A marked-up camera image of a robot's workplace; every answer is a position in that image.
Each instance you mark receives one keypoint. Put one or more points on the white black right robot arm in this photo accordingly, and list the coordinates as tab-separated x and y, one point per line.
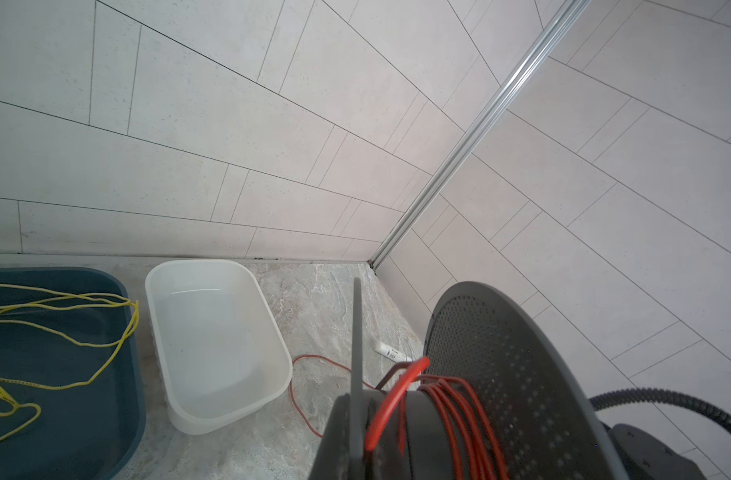
649	445

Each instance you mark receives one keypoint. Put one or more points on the aluminium corner wall profile right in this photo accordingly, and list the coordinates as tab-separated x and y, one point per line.
555	31

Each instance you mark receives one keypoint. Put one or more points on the grey perforated cable spool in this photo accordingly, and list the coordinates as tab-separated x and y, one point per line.
488	398

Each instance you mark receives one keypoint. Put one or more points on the white glue stick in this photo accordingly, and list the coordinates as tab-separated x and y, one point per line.
391	353

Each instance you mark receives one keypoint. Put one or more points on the dark teal plastic tray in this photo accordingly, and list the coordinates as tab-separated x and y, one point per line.
71	392

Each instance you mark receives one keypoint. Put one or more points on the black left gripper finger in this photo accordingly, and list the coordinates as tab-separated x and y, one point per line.
341	454

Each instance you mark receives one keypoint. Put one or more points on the white plastic tray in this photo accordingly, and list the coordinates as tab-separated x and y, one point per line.
220	351

